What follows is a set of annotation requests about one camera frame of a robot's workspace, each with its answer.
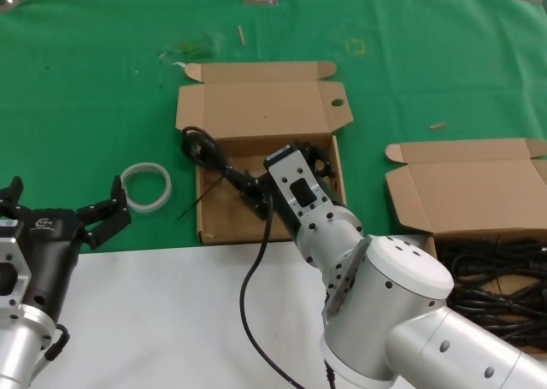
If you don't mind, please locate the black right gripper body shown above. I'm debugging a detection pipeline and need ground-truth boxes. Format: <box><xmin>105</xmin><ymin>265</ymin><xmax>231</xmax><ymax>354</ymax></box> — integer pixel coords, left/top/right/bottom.
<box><xmin>268</xmin><ymin>175</ymin><xmax>347</xmax><ymax>240</ymax></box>

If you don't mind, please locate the open cardboard box of cables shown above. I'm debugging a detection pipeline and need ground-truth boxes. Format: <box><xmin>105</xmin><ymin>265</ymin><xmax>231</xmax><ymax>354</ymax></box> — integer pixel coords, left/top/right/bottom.
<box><xmin>384</xmin><ymin>138</ymin><xmax>547</xmax><ymax>356</ymax></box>

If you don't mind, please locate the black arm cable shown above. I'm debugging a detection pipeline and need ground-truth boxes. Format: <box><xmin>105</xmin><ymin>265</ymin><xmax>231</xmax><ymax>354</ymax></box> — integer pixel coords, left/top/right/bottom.
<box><xmin>239</xmin><ymin>192</ymin><xmax>309</xmax><ymax>389</ymax></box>
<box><xmin>41</xmin><ymin>322</ymin><xmax>72</xmax><ymax>363</ymax></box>

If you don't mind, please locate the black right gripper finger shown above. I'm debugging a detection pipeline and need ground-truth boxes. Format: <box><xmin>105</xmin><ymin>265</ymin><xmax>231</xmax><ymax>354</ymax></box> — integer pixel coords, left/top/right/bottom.
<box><xmin>296</xmin><ymin>139</ymin><xmax>338</xmax><ymax>181</ymax></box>
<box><xmin>230</xmin><ymin>170</ymin><xmax>275</xmax><ymax>221</ymax></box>

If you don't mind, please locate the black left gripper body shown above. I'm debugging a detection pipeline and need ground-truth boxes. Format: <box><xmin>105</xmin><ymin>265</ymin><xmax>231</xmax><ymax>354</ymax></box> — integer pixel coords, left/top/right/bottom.
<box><xmin>0</xmin><ymin>207</ymin><xmax>85</xmax><ymax>322</ymax></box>

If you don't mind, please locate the green table cloth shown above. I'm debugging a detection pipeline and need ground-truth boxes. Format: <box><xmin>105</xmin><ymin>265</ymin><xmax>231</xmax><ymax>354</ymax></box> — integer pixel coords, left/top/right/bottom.
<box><xmin>0</xmin><ymin>0</ymin><xmax>547</xmax><ymax>256</ymax></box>

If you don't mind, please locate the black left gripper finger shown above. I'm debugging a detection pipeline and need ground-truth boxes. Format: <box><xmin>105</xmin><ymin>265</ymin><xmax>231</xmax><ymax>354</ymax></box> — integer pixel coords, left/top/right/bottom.
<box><xmin>0</xmin><ymin>175</ymin><xmax>25</xmax><ymax>214</ymax></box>
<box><xmin>76</xmin><ymin>174</ymin><xmax>132</xmax><ymax>251</ymax></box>

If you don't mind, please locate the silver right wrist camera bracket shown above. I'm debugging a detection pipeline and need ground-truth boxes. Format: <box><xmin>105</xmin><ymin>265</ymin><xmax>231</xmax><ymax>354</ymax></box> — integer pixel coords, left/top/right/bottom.
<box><xmin>262</xmin><ymin>144</ymin><xmax>339</xmax><ymax>231</ymax></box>

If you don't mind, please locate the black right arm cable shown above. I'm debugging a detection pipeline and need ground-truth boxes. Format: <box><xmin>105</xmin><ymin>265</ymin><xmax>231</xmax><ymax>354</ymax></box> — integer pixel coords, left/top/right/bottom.
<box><xmin>239</xmin><ymin>192</ymin><xmax>309</xmax><ymax>389</ymax></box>

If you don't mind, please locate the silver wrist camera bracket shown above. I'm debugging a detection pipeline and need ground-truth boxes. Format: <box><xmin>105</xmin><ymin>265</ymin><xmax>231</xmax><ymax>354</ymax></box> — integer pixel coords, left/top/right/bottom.
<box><xmin>0</xmin><ymin>233</ymin><xmax>34</xmax><ymax>312</ymax></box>
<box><xmin>262</xmin><ymin>144</ymin><xmax>339</xmax><ymax>231</ymax></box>

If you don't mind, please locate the pile of black power cables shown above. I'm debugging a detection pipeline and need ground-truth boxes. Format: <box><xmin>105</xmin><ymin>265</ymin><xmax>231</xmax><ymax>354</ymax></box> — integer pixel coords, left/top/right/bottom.
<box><xmin>434</xmin><ymin>233</ymin><xmax>547</xmax><ymax>357</ymax></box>

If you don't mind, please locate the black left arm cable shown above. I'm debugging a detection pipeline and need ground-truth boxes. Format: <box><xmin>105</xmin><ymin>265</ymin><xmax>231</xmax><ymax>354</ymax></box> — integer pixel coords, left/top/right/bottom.
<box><xmin>41</xmin><ymin>322</ymin><xmax>72</xmax><ymax>363</ymax></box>

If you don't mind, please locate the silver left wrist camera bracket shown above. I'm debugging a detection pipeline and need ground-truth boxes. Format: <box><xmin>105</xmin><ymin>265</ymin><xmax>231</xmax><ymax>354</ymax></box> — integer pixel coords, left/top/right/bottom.
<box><xmin>0</xmin><ymin>233</ymin><xmax>34</xmax><ymax>312</ymax></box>

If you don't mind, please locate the black power cable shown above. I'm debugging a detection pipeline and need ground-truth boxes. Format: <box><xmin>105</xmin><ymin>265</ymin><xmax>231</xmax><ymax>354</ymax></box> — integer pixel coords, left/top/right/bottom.
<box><xmin>177</xmin><ymin>126</ymin><xmax>257</xmax><ymax>221</ymax></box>

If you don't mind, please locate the crumpled clear plastic wrap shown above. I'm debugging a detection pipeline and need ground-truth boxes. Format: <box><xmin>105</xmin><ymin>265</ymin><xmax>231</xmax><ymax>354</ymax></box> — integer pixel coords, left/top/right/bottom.
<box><xmin>159</xmin><ymin>32</ymin><xmax>226</xmax><ymax>72</ymax></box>

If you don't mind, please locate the open cardboard box with hole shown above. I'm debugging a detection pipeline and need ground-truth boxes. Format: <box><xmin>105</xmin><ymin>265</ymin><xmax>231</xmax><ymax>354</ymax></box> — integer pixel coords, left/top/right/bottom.
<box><xmin>174</xmin><ymin>61</ymin><xmax>354</xmax><ymax>247</ymax></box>

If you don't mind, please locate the clear tape roll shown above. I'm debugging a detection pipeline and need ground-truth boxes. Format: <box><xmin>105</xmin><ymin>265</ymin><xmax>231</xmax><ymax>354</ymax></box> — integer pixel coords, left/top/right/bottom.
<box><xmin>120</xmin><ymin>161</ymin><xmax>174</xmax><ymax>215</ymax></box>

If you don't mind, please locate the grey sleeved right arm cable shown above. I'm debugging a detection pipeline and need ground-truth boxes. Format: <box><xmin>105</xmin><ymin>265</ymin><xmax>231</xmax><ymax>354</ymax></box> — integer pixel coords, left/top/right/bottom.
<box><xmin>323</xmin><ymin>357</ymin><xmax>339</xmax><ymax>389</ymax></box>

